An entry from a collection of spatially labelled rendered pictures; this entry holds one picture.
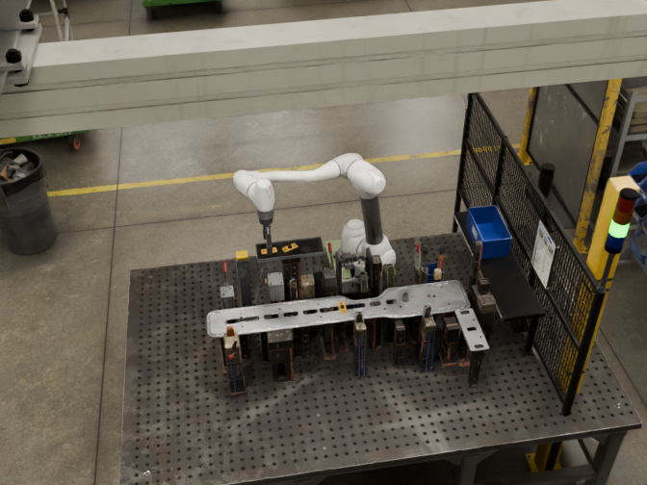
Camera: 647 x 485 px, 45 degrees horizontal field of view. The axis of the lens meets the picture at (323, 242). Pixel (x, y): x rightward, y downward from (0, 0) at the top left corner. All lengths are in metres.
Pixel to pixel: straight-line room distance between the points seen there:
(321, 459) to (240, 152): 3.88
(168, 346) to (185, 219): 2.15
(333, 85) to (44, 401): 4.31
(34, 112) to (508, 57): 0.72
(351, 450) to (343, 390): 0.37
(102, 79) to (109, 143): 6.34
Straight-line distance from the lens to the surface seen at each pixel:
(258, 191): 3.94
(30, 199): 6.12
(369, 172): 4.14
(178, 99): 1.21
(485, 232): 4.60
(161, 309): 4.66
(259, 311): 4.12
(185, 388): 4.22
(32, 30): 1.29
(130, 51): 1.20
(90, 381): 5.34
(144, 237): 6.32
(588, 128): 5.88
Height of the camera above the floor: 3.90
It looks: 40 degrees down
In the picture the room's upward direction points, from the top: 1 degrees counter-clockwise
